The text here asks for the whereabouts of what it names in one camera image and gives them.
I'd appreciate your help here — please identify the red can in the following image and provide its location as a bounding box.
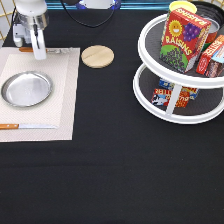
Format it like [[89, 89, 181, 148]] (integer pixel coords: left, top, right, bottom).
[[203, 18, 220, 49]]

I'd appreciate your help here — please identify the beige woven placemat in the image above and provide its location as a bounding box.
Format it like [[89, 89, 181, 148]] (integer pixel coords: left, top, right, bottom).
[[0, 47, 80, 142]]

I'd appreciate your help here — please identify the wooden handled knife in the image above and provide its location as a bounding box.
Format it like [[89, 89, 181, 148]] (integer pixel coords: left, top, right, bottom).
[[0, 124, 57, 130]]

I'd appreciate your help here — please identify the wooden handled fork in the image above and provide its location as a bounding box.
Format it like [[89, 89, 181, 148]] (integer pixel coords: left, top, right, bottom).
[[19, 47, 73, 54]]

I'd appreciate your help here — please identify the red raisins box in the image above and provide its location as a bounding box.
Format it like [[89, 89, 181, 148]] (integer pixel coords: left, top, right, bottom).
[[160, 8, 211, 73]]

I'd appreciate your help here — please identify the small box lower shelf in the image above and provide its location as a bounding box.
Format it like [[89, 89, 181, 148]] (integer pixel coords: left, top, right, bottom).
[[151, 89, 190, 107]]

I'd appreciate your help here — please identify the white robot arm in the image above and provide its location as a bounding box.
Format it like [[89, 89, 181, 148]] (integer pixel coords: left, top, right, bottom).
[[13, 0, 49, 60]]

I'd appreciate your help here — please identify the round silver metal plate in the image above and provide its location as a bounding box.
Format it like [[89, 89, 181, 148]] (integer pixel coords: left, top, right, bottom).
[[1, 71, 53, 107]]

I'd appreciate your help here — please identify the red butter box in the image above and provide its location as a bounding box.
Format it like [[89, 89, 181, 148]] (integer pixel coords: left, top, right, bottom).
[[196, 35, 224, 78]]

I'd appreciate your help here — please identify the blue yellow box lower shelf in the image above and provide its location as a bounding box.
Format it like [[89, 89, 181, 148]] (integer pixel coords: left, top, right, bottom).
[[159, 79, 199, 100]]

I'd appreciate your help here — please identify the yellow lidded container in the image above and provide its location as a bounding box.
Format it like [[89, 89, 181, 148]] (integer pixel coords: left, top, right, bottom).
[[169, 0, 197, 13]]

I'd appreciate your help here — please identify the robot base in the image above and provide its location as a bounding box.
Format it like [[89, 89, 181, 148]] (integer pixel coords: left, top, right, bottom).
[[76, 0, 121, 9]]

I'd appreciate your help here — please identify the round wooden coaster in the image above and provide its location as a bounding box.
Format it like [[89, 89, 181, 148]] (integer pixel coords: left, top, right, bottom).
[[81, 45, 114, 68]]

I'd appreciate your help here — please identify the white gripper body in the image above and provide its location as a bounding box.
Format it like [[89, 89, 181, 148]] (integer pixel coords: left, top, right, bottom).
[[13, 24, 46, 60]]

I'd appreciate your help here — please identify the white two-tier turntable rack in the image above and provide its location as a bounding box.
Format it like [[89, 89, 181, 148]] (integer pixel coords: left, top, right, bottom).
[[133, 14, 224, 124]]

